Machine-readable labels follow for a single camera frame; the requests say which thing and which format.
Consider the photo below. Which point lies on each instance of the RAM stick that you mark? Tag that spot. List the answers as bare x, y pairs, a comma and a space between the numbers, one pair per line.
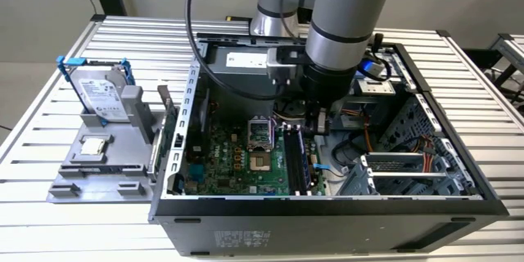
305, 157
101, 170

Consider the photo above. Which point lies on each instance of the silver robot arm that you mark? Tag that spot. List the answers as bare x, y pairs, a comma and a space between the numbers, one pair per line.
348, 13

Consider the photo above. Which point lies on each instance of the black RAM slot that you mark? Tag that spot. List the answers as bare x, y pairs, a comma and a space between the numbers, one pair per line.
289, 159
298, 164
309, 193
294, 159

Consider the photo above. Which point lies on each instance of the grey metal drive bay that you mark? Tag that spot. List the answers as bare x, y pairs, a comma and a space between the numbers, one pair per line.
376, 87

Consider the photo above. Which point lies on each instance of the grey power supply unit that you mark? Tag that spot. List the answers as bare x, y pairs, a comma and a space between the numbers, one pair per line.
241, 90

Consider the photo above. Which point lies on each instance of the thin metal locking lever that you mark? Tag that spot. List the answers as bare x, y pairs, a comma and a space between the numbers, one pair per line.
272, 133

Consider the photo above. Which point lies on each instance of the CPU socket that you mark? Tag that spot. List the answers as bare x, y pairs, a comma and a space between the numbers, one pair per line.
260, 162

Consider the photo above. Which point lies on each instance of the yellow black plug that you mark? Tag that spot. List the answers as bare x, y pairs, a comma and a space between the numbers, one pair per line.
234, 18

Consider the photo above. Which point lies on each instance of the green motherboard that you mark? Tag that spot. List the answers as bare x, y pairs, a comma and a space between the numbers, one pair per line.
220, 154

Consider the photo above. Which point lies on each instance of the black case fan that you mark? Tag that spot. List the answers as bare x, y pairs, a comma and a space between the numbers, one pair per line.
196, 127

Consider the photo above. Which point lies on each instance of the grey metal disk bay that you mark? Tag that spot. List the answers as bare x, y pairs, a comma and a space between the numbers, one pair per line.
405, 174

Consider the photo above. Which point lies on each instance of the graphics card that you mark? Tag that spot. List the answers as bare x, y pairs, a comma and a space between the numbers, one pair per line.
168, 127

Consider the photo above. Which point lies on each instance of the grey slatted side table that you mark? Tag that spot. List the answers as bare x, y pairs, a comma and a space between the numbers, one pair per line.
510, 44

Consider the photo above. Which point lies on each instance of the black open PC case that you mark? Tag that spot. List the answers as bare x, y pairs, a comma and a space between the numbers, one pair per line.
326, 231

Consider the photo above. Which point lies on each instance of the grey parts rack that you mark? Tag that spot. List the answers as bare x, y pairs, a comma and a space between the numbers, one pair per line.
122, 148

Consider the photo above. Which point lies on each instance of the hard disk in blue carrier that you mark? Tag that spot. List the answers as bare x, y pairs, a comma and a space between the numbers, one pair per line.
100, 93

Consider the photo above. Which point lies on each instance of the silver CPU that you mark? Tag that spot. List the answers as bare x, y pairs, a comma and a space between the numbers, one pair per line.
92, 147

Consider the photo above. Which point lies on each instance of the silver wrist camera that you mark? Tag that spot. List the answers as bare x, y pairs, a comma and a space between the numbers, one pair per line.
284, 62

